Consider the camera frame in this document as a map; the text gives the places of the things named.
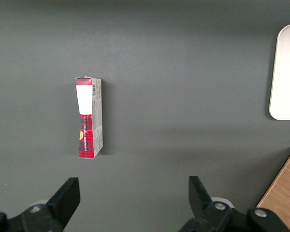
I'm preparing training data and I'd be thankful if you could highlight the beige rectangular tray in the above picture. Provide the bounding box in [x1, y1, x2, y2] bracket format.
[268, 23, 290, 121]

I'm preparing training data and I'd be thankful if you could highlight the wooden drawer cabinet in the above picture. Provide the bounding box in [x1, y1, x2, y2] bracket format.
[256, 145, 290, 232]

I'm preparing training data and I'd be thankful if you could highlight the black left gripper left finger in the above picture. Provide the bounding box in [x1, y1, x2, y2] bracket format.
[0, 177, 81, 232]

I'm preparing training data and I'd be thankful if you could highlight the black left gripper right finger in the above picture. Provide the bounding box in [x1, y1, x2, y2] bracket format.
[178, 176, 290, 232]

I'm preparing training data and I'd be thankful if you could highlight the red tartan biscuit box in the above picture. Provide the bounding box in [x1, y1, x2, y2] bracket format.
[74, 76, 104, 160]

